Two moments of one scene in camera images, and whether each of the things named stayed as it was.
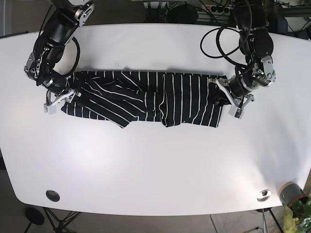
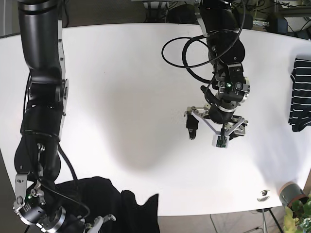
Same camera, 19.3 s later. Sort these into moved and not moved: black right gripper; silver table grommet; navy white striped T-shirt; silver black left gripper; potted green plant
Moved: black right gripper; silver black left gripper; navy white striped T-shirt
Not moved: silver table grommet; potted green plant
